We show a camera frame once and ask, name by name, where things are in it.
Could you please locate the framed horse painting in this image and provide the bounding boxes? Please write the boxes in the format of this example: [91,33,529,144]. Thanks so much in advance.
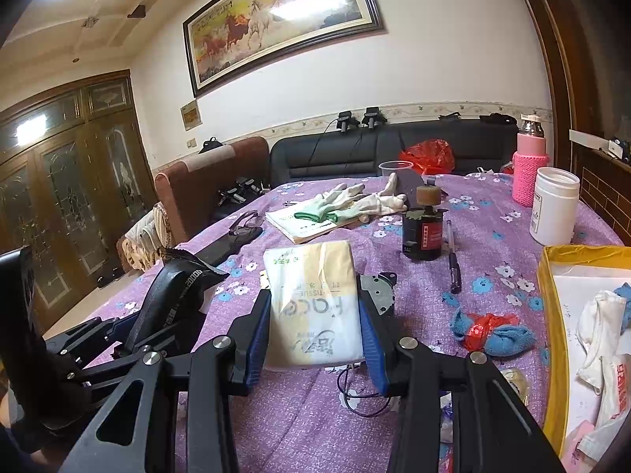
[182,0,386,99]

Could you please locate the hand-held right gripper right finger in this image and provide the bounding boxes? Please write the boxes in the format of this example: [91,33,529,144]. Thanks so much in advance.
[357,300,565,473]

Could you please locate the small wall plaque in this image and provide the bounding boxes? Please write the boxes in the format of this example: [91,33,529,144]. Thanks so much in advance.
[180,99,203,132]

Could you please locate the white plastic jar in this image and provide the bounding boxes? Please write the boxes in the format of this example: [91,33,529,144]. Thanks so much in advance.
[530,166,581,248]

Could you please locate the black pen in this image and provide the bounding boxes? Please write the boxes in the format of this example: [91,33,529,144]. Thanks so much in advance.
[446,219,463,294]

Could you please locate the black plastic packet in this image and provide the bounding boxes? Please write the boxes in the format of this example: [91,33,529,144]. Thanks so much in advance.
[123,249,231,356]

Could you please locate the blue socks with red tape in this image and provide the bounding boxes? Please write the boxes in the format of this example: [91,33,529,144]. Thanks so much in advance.
[451,305,538,358]

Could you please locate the brick pattern wooden counter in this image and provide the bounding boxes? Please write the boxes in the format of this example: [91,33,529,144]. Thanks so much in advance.
[569,128,631,248]

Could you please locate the small blue cloth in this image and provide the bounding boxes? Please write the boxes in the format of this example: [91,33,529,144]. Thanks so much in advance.
[614,283,631,332]

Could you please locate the crumpled red plastic bag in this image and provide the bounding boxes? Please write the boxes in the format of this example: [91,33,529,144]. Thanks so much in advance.
[399,139,456,176]

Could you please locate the white printed cloth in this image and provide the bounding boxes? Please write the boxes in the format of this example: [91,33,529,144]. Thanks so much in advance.
[577,290,631,435]

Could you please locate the dark ink bottle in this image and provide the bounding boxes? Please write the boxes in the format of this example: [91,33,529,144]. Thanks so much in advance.
[401,184,442,262]

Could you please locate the clear safety glasses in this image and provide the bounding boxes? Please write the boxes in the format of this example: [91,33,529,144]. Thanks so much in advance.
[228,211,265,238]

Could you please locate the black motor cable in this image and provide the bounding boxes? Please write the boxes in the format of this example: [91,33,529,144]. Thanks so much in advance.
[337,363,396,418]

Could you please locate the white glove with green cuff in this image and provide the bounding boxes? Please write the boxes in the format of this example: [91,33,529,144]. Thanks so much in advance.
[293,182,370,223]

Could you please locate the flat white box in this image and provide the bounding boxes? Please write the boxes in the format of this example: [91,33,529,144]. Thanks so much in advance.
[569,129,615,151]

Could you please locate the pink water bottle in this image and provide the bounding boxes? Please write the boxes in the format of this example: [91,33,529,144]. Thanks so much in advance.
[512,114,551,208]

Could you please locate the brown armchair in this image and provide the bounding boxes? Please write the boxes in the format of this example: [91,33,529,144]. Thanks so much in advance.
[116,137,271,273]

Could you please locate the black devices on armchair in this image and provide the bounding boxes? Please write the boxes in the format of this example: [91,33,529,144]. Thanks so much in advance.
[219,177,265,206]

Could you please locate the clear plastic cup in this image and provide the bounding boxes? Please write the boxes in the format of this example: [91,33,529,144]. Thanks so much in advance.
[379,160,414,183]

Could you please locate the black leather sofa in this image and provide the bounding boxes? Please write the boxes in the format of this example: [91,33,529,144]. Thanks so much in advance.
[270,119,524,189]

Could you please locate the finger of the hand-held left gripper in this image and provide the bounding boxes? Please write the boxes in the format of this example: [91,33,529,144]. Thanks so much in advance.
[74,334,199,386]
[43,317,145,356]

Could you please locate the wooden glass-panel cabinet doors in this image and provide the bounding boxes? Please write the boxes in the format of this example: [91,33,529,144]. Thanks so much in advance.
[0,70,159,337]

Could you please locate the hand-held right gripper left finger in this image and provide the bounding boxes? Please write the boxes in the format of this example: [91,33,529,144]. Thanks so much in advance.
[59,288,273,473]

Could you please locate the yellow cardboard box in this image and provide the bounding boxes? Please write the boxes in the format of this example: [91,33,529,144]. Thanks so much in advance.
[536,245,631,460]

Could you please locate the white booklet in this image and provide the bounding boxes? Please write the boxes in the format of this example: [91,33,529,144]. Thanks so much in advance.
[265,202,357,245]

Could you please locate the purple floral tablecloth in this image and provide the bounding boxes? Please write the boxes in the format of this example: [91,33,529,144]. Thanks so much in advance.
[84,172,625,473]

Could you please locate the white yellow tissue pack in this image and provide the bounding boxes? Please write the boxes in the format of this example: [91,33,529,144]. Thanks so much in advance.
[262,239,366,370]

